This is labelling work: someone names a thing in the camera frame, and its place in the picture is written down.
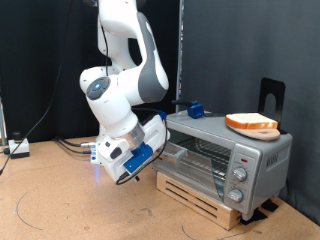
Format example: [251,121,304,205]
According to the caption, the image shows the grey metal frame post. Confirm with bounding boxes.
[0,96,7,146]

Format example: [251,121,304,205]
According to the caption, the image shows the black metal bookend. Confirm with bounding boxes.
[257,77,288,135]

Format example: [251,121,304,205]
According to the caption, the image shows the long black camera cable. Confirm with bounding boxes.
[0,0,169,187]

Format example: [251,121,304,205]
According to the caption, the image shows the silver toaster oven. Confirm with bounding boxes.
[149,109,294,221]

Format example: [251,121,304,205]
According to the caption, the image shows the black foam pad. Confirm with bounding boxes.
[239,208,269,226]
[261,199,279,213]

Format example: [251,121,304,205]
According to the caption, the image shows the black base cable silver connector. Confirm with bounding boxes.
[53,135,98,148]

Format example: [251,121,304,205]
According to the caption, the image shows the round wooden cutting board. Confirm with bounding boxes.
[225,123,281,142]

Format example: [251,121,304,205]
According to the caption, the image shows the wooden slatted block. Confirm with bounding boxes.
[155,171,243,232]

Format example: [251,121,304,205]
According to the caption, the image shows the metal wire oven rack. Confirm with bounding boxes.
[173,136,233,181]

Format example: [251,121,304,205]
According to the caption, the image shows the small blue block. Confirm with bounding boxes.
[171,99,221,120]

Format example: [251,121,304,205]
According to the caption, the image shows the silver oven knob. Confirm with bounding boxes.
[227,188,244,204]
[232,166,248,183]

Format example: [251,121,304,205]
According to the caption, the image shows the white emergency stop button box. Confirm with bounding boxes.
[8,131,31,160]

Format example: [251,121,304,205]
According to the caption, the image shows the plain black base cable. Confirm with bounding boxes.
[55,139,94,155]

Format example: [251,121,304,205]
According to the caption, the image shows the wrist camera blue mount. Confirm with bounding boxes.
[123,142,154,174]

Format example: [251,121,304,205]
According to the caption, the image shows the vertical metal pole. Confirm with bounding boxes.
[175,0,185,113]

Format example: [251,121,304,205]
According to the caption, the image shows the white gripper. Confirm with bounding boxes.
[100,114,172,184]

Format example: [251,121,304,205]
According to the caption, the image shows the white bread slice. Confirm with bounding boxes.
[224,112,279,130]

